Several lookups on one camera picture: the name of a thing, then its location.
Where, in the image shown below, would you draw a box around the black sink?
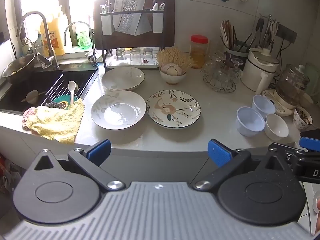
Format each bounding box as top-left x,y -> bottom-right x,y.
0,65 -> 98,115

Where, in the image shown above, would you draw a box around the red lid glass jar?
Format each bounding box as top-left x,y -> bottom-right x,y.
190,35 -> 209,69

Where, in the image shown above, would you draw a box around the pink cloth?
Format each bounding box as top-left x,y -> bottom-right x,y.
22,106 -> 38,132

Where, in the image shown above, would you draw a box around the textured glass cutting board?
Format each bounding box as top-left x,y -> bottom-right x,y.
112,0 -> 147,34

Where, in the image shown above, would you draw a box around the thin gooseneck faucet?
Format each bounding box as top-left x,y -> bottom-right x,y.
63,21 -> 99,67

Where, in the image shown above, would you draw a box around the teal sponge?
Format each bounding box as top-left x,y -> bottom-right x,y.
53,94 -> 75,111

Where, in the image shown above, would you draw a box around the white electric pot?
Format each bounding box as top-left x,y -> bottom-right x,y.
241,48 -> 280,95

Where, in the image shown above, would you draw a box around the cream kettle base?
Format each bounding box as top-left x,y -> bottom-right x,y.
261,89 -> 297,117

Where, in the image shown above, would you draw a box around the white drain tray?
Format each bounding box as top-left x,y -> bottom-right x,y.
105,54 -> 161,70

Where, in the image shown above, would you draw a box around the garlic bulb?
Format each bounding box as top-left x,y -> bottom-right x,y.
161,63 -> 183,76

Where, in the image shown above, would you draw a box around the person's right hand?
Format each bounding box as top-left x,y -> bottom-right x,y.
315,197 -> 320,233

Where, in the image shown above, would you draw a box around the wire cup rack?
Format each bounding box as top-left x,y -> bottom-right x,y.
202,74 -> 237,92

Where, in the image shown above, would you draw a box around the black roll-up drain rack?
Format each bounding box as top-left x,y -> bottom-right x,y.
42,70 -> 98,105

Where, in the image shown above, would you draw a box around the black wall hook rail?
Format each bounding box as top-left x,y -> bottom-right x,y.
260,14 -> 298,43

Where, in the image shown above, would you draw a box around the grey cutting board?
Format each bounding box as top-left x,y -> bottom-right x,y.
134,12 -> 153,37

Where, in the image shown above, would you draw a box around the patterned bowl with dark residue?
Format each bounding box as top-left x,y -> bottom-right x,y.
293,106 -> 313,131

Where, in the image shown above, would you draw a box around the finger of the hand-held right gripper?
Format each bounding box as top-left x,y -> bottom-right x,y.
269,142 -> 313,160
299,129 -> 320,153

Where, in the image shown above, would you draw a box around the white bowl near front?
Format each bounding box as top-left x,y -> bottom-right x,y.
91,90 -> 147,130

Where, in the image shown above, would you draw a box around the black dish rack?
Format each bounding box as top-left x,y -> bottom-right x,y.
99,8 -> 166,72

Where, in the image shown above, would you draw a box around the green bottle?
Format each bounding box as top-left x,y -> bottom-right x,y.
76,22 -> 93,48

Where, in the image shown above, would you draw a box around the glass kettle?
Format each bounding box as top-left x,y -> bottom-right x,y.
275,64 -> 310,106

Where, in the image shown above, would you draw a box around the white bowl at back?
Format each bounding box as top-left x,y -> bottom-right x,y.
101,66 -> 145,91

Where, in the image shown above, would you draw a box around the wooden ladle in sink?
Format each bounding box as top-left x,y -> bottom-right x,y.
21,90 -> 40,105

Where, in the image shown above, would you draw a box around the mint green kettle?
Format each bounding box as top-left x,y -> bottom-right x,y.
304,64 -> 320,98

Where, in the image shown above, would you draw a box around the cluster of glass cups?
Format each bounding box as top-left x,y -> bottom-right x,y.
201,51 -> 243,87

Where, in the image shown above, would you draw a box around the white utensil cup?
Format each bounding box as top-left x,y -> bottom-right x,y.
152,9 -> 164,33
100,12 -> 113,36

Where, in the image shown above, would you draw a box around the cream ceramic bowl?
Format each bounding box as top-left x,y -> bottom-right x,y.
159,69 -> 187,85

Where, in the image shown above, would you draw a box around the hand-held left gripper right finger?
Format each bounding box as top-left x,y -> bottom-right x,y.
191,139 -> 295,191

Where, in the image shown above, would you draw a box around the orange detergent bottle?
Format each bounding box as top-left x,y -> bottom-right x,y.
40,14 -> 67,57

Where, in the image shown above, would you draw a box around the white spoon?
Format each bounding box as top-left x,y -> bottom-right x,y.
68,80 -> 76,105

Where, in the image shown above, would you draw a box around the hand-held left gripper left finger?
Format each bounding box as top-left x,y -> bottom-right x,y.
30,139 -> 126,191

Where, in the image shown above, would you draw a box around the bundle of chopsticks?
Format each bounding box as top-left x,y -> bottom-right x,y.
220,19 -> 238,51

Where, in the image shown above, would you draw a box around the floral plate blue rim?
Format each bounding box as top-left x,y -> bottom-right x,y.
146,89 -> 202,130

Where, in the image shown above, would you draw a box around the chopstick holder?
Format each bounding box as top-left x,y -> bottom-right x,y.
223,42 -> 251,58

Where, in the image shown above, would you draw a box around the steel bowl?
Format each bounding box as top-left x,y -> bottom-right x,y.
2,53 -> 36,84

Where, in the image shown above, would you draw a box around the kitchen scissors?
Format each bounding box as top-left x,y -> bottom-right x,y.
266,19 -> 280,42

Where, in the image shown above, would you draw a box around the tall steel faucet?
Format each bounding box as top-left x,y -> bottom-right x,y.
16,11 -> 60,70

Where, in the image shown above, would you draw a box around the black handled utensil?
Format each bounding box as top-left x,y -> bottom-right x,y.
260,20 -> 272,49

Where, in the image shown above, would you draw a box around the yellow dishcloth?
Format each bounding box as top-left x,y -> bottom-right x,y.
25,98 -> 86,145

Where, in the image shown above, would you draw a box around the small white bowl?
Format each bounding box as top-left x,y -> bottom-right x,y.
236,106 -> 265,137
252,95 -> 276,117
264,113 -> 289,141

